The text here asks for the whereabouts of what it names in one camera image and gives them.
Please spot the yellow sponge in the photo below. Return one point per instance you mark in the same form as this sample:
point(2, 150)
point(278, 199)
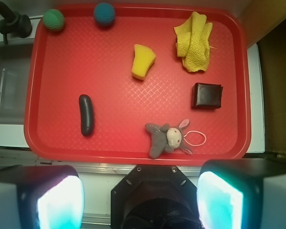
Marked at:
point(144, 57)

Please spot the red plastic tray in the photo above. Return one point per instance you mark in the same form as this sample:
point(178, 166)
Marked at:
point(85, 58)

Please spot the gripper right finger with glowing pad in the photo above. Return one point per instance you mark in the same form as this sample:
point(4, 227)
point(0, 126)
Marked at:
point(242, 194)

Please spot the dark brown square block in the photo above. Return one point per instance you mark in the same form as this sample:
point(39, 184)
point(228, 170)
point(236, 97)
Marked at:
point(207, 96)

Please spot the yellow knitted cloth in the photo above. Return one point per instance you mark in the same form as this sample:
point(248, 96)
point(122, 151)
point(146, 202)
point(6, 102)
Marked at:
point(192, 44)

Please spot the green textured ball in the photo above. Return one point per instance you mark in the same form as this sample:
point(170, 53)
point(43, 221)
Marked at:
point(53, 20)

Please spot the dark plastic pickle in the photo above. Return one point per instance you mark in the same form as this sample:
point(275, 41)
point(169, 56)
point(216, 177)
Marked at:
point(87, 115)

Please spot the metal sink basin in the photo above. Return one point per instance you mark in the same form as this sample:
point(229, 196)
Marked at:
point(15, 61)

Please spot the blue textured ball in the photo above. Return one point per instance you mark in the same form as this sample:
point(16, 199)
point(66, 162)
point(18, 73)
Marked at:
point(104, 14)

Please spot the grey plush bunny toy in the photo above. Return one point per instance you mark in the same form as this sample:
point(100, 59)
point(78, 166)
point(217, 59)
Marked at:
point(166, 138)

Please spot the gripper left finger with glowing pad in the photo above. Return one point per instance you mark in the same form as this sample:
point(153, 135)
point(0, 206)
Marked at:
point(40, 197)

